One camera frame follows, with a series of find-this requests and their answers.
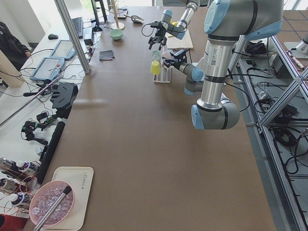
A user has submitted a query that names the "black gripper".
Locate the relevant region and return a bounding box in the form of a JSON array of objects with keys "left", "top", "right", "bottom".
[
  {"left": 148, "top": 26, "right": 167, "bottom": 50},
  {"left": 162, "top": 56, "right": 187, "bottom": 70}
]

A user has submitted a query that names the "mint green cup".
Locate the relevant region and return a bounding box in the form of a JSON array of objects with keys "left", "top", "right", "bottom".
[{"left": 152, "top": 50, "right": 161, "bottom": 57}]

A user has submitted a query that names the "pink cup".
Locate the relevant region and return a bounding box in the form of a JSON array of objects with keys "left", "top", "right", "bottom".
[{"left": 167, "top": 50, "right": 176, "bottom": 60}]

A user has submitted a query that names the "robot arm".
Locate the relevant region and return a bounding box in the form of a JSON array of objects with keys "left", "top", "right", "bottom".
[
  {"left": 163, "top": 0, "right": 283, "bottom": 129},
  {"left": 148, "top": 0, "right": 209, "bottom": 51}
]

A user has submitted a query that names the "grey cup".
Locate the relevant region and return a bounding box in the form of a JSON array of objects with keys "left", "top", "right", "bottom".
[{"left": 152, "top": 54, "right": 161, "bottom": 62}]

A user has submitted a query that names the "yellow cup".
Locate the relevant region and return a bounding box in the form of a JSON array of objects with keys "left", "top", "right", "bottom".
[{"left": 150, "top": 60, "right": 160, "bottom": 75}]

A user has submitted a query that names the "wooden cutting board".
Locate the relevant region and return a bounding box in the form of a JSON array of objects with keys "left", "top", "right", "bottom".
[{"left": 167, "top": 30, "right": 193, "bottom": 50}]

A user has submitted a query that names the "whole yellow lemon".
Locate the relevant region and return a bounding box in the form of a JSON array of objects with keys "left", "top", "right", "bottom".
[{"left": 170, "top": 20, "right": 178, "bottom": 26}]

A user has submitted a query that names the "metal scoop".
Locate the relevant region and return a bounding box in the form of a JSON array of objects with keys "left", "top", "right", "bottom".
[{"left": 124, "top": 14, "right": 144, "bottom": 24}]

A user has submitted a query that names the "green bowl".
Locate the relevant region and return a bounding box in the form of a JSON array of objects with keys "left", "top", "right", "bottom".
[{"left": 109, "top": 29, "right": 123, "bottom": 40}]

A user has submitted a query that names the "wooden mug tree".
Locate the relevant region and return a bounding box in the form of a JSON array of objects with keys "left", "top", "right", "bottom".
[{"left": 110, "top": 0, "right": 125, "bottom": 30}]

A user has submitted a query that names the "grey folded cloth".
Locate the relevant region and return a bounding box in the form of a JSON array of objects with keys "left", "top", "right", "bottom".
[{"left": 99, "top": 50, "right": 115, "bottom": 61}]

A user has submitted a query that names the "black keyboard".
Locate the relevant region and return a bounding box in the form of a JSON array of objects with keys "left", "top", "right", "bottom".
[{"left": 71, "top": 17, "right": 83, "bottom": 38}]

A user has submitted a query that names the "blue teach pendant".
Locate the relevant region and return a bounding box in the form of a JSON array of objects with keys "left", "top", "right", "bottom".
[
  {"left": 50, "top": 40, "right": 76, "bottom": 61},
  {"left": 30, "top": 57, "right": 65, "bottom": 81}
]

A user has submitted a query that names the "black computer mouse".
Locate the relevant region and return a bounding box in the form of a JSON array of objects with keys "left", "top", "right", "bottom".
[{"left": 48, "top": 34, "right": 58, "bottom": 40}]

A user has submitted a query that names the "seated person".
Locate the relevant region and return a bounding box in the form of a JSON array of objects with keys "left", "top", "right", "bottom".
[{"left": 0, "top": 22, "right": 31, "bottom": 70}]

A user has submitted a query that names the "cream tray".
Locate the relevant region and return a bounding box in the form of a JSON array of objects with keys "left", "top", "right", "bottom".
[{"left": 28, "top": 166, "right": 94, "bottom": 231}]

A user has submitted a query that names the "pink bowl with ice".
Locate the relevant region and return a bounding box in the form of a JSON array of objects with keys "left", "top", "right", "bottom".
[{"left": 29, "top": 180, "right": 75, "bottom": 227}]

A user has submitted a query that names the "white wire cup rack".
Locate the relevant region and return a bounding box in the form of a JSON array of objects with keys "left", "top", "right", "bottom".
[{"left": 154, "top": 47, "right": 173, "bottom": 83}]

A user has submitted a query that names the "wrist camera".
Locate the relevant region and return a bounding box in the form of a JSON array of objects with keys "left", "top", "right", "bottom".
[
  {"left": 173, "top": 49, "right": 190, "bottom": 62},
  {"left": 150, "top": 21, "right": 164, "bottom": 29}
]

